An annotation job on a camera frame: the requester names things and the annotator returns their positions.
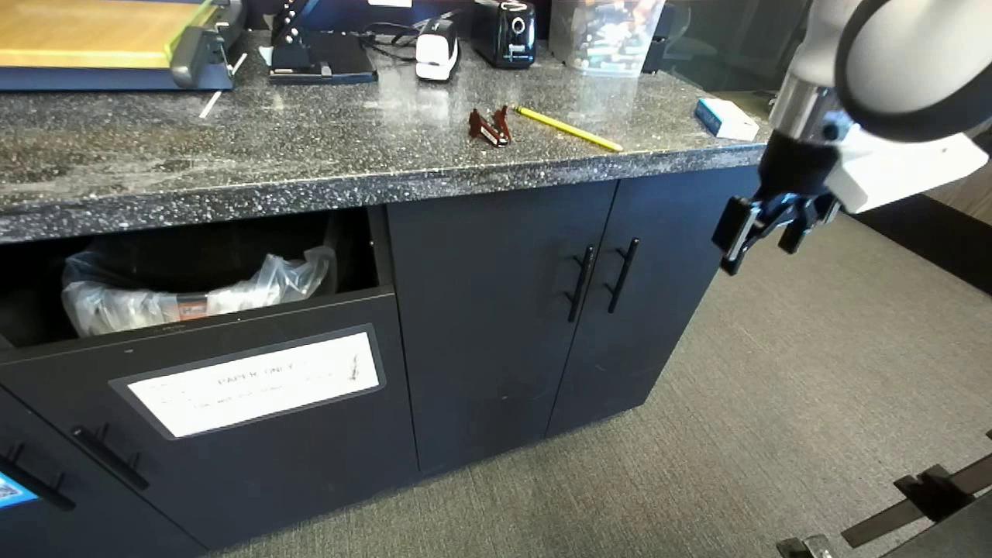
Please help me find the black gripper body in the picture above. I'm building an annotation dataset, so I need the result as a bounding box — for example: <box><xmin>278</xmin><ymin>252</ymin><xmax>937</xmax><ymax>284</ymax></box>
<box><xmin>755</xmin><ymin>132</ymin><xmax>842</xmax><ymax>222</ymax></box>

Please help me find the black tilt-out trash bin door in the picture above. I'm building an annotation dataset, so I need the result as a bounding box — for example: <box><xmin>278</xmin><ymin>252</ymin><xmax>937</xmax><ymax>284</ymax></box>
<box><xmin>0</xmin><ymin>284</ymin><xmax>422</xmax><ymax>552</ymax></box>

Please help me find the black cabinet door blue sticker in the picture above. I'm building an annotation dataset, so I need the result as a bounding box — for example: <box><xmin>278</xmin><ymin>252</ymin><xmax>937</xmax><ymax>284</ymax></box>
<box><xmin>0</xmin><ymin>380</ymin><xmax>204</xmax><ymax>558</ymax></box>

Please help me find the white and blue eraser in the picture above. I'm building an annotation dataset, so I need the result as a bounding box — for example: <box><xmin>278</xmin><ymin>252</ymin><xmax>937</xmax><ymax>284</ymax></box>
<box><xmin>690</xmin><ymin>95</ymin><xmax>765</xmax><ymax>141</ymax></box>

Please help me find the yellow pencil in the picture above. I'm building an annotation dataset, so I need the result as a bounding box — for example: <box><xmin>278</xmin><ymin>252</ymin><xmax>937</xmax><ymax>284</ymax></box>
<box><xmin>511</xmin><ymin>102</ymin><xmax>626</xmax><ymax>159</ymax></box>

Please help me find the clear plastic container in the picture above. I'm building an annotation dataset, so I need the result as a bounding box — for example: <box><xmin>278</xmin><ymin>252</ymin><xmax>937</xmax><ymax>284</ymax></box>
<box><xmin>546</xmin><ymin>0</ymin><xmax>669</xmax><ymax>77</ymax></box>

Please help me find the red staple remover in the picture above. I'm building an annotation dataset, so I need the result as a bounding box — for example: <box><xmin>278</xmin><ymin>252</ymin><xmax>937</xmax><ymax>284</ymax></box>
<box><xmin>466</xmin><ymin>102</ymin><xmax>514</xmax><ymax>149</ymax></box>

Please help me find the black electric pencil sharpener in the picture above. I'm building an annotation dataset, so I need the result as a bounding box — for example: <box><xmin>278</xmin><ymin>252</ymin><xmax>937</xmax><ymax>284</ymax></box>
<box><xmin>470</xmin><ymin>0</ymin><xmax>542</xmax><ymax>70</ymax></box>

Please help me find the black desk tray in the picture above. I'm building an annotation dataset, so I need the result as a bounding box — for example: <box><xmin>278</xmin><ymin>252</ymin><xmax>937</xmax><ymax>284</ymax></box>
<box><xmin>264</xmin><ymin>29</ymin><xmax>381</xmax><ymax>85</ymax></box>

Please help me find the white paper label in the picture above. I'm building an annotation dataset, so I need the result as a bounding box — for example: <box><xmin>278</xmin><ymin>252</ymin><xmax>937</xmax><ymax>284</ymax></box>
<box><xmin>125</xmin><ymin>328</ymin><xmax>384</xmax><ymax>440</ymax></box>

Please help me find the clear plastic trash bag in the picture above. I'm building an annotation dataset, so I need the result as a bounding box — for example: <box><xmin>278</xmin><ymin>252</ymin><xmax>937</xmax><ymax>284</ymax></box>
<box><xmin>58</xmin><ymin>240</ymin><xmax>339</xmax><ymax>342</ymax></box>

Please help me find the wooden paper cutter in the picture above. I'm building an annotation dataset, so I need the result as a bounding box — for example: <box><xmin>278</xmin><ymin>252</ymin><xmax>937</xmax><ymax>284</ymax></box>
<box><xmin>0</xmin><ymin>0</ymin><xmax>252</xmax><ymax>95</ymax></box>

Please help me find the black bar door handle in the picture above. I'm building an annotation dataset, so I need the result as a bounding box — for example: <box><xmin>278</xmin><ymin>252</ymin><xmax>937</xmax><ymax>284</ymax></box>
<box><xmin>604</xmin><ymin>236</ymin><xmax>643</xmax><ymax>316</ymax></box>
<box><xmin>565</xmin><ymin>244</ymin><xmax>599</xmax><ymax>326</ymax></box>

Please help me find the black cabinet door with handle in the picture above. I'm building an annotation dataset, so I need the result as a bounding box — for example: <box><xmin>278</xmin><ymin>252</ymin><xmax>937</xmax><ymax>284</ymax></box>
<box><xmin>384</xmin><ymin>179</ymin><xmax>621</xmax><ymax>480</ymax></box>

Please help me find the black trash door handle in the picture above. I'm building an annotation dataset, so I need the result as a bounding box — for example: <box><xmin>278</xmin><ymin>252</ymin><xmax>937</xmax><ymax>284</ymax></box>
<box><xmin>67</xmin><ymin>420</ymin><xmax>151</xmax><ymax>492</ymax></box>

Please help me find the black long bar handle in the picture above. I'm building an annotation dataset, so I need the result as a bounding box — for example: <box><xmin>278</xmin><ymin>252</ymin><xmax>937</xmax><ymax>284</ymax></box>
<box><xmin>0</xmin><ymin>443</ymin><xmax>80</xmax><ymax>513</ymax></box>

